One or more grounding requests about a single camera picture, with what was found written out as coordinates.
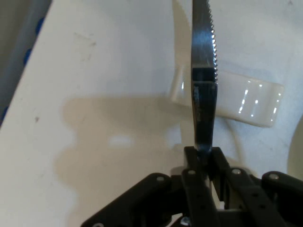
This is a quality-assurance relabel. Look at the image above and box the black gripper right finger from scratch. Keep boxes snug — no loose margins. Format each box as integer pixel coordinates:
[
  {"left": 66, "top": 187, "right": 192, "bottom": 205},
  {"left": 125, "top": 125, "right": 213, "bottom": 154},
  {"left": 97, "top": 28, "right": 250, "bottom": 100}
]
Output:
[{"left": 210, "top": 146, "right": 303, "bottom": 227}]

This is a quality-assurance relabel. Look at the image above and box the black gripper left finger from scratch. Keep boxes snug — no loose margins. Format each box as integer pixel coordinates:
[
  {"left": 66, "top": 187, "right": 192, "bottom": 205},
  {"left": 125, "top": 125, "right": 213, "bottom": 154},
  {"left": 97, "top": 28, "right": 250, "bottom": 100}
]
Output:
[{"left": 80, "top": 146, "right": 217, "bottom": 227}]

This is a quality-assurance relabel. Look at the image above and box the silver serrated table knife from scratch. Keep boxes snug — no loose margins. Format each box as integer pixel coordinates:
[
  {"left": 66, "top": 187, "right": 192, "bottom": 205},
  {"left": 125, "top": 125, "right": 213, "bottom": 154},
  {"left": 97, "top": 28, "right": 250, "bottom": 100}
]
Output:
[{"left": 190, "top": 0, "right": 219, "bottom": 164}]

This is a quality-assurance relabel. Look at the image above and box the white ceramic cutlery rest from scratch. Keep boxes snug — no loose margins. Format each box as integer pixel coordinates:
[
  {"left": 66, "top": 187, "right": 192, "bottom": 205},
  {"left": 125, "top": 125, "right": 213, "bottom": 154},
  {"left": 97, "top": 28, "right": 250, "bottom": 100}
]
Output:
[{"left": 169, "top": 67, "right": 285, "bottom": 130}]

